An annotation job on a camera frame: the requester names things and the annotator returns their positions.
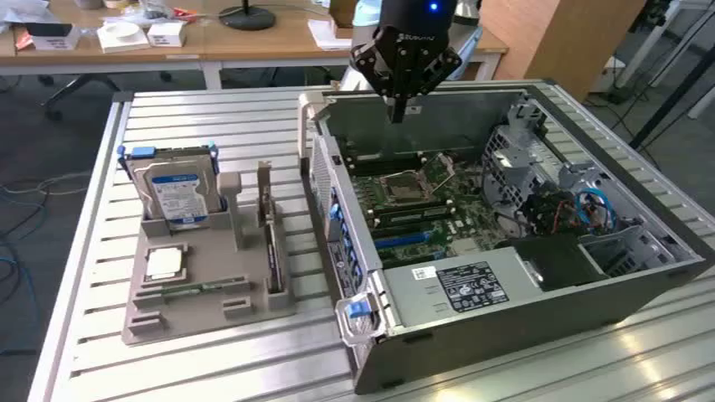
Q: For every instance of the white round tape holder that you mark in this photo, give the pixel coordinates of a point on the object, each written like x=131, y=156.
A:
x=123, y=37

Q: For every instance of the grey parts rack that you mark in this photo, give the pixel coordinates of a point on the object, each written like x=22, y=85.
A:
x=212, y=310

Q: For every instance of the grey power supply unit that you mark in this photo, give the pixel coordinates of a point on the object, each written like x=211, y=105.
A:
x=413, y=301

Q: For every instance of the brown cardboard box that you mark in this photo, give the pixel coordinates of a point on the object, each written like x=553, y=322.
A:
x=341, y=12

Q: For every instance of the hard disk in blue caddy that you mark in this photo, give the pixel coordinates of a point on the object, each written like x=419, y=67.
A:
x=179, y=192

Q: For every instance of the white bin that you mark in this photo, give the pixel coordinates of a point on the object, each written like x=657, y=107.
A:
x=605, y=75

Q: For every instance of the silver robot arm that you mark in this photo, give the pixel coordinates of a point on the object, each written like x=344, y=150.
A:
x=365, y=12

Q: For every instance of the black pole stand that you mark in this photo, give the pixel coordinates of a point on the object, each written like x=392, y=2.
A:
x=664, y=100

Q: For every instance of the black lamp base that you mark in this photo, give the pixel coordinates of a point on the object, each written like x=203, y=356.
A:
x=247, y=19

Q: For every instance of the black office chair base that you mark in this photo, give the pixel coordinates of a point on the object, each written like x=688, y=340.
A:
x=77, y=88

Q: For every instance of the perforated metal drive cage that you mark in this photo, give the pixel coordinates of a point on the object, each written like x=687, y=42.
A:
x=519, y=184

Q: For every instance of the white cardboard box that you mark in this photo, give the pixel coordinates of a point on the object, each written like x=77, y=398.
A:
x=167, y=34

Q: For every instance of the dark grey PC case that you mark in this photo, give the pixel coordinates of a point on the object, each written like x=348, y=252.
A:
x=503, y=356

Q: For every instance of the blue slot latch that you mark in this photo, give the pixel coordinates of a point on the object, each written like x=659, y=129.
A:
x=345, y=236
x=352, y=261
x=335, y=207

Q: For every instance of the green motherboard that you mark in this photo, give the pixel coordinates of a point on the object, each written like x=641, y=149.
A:
x=469, y=226

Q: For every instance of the grey metal disk bay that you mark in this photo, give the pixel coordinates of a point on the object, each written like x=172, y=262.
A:
x=636, y=243

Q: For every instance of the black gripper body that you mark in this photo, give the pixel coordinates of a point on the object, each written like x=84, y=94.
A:
x=416, y=25

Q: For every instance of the CPU socket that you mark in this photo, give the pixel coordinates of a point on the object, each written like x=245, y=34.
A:
x=399, y=186

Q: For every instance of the white paper stack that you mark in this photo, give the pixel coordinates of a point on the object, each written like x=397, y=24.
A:
x=329, y=37

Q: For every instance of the wooden desk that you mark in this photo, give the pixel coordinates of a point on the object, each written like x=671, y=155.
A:
x=251, y=46

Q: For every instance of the white box with black top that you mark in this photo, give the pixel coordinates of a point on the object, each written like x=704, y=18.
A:
x=52, y=37

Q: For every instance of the wooden cabinet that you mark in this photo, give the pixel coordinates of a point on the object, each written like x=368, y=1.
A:
x=569, y=42

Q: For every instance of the silver CPU chip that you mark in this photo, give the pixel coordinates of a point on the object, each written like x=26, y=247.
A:
x=164, y=264

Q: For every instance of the green RAM stick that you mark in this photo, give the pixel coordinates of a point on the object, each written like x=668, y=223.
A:
x=189, y=289

